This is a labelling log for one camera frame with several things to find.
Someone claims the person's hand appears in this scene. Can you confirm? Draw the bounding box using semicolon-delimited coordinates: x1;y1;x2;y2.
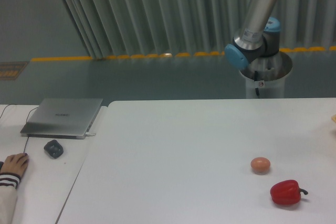
1;153;26;179

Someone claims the white striped sleeve forearm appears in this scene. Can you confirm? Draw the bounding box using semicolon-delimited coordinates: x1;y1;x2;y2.
1;164;21;223

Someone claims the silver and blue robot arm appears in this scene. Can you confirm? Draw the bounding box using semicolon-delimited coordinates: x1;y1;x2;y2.
224;0;280;70

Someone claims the red bell pepper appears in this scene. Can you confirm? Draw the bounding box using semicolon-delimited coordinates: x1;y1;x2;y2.
270;179;308;206

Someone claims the small black plastic device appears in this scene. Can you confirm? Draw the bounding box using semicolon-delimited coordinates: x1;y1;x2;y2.
44;140;64;159

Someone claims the silver closed laptop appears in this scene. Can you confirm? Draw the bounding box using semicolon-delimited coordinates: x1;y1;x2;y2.
20;98;103;139

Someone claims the white usb dongle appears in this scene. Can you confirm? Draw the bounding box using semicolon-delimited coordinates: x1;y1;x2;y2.
86;132;96;137

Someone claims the white pleated curtain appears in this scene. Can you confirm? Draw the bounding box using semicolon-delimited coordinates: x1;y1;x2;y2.
64;0;335;59

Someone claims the brown egg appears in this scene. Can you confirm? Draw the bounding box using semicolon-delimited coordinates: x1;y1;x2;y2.
250;157;271;174

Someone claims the thin black laptop cable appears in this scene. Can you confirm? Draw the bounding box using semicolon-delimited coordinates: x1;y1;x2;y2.
0;103;39;125

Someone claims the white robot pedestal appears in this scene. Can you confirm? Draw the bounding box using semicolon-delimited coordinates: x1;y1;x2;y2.
240;51;293;99

